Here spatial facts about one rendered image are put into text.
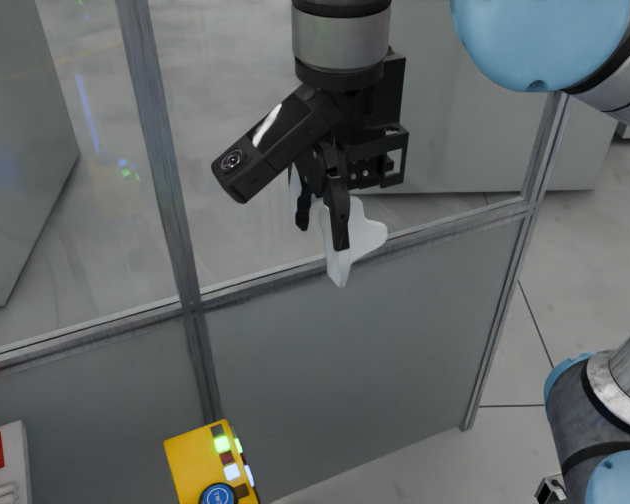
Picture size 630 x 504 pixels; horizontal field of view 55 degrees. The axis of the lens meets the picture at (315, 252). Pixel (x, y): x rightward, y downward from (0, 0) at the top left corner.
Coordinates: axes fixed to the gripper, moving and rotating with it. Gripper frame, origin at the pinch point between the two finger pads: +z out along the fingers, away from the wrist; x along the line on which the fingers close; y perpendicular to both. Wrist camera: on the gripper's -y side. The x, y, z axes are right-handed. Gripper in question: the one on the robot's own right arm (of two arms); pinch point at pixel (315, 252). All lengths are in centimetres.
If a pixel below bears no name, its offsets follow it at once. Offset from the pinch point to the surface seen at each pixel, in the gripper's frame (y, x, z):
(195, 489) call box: -16.9, 3.0, 40.8
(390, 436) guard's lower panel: 46, 46, 132
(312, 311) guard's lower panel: 19, 46, 62
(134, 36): -8.0, 45.0, -6.6
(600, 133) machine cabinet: 209, 137, 109
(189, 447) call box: -16.1, 9.6, 40.8
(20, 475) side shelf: -45, 30, 62
